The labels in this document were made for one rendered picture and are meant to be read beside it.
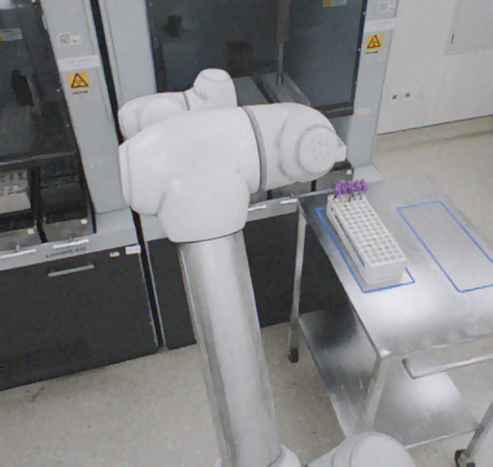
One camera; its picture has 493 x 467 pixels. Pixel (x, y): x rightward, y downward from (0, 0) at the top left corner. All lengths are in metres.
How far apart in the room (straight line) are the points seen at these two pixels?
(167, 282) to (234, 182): 1.16
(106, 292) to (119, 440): 0.55
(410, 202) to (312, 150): 0.94
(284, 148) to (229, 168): 0.08
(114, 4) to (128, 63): 0.15
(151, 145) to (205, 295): 0.22
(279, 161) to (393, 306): 0.68
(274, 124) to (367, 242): 0.71
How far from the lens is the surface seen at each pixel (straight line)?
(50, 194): 1.67
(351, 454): 0.94
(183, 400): 2.12
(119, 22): 1.45
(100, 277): 1.80
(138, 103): 1.29
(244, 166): 0.73
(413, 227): 1.56
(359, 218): 1.47
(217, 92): 1.29
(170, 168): 0.71
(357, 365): 1.87
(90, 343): 2.04
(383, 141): 3.44
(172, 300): 1.93
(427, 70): 3.34
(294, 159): 0.73
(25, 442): 2.18
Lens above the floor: 1.81
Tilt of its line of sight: 41 degrees down
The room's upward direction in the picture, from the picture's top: 1 degrees counter-clockwise
